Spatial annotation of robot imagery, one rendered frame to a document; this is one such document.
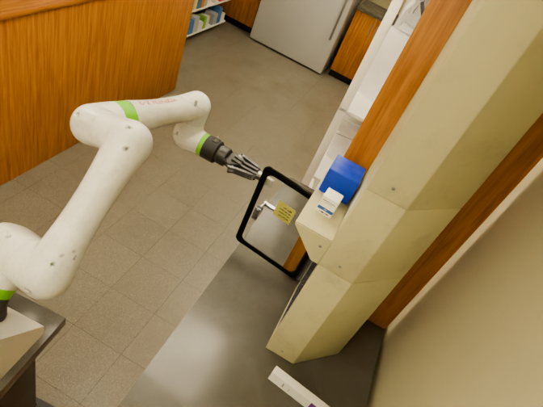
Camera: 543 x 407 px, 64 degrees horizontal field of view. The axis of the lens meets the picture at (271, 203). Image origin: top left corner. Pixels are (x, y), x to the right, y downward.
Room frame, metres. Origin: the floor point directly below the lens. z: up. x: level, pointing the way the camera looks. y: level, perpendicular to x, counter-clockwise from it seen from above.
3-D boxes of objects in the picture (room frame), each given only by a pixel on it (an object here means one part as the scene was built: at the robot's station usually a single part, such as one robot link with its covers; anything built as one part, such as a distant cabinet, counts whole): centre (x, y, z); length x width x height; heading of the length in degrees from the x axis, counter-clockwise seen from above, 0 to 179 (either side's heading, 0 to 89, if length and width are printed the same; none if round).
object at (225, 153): (1.35, 0.22, 1.31); 0.09 x 0.08 x 0.07; 83
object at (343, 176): (1.16, -0.17, 1.56); 0.10 x 0.10 x 0.09; 83
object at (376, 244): (1.06, -0.34, 1.33); 0.32 x 0.25 x 0.77; 173
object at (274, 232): (1.27, -0.07, 1.19); 0.30 x 0.01 x 0.40; 76
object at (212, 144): (1.36, 0.29, 1.31); 0.09 x 0.06 x 0.12; 173
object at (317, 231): (1.08, -0.16, 1.46); 0.32 x 0.12 x 0.10; 173
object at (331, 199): (1.04, -0.15, 1.54); 0.05 x 0.05 x 0.06; 79
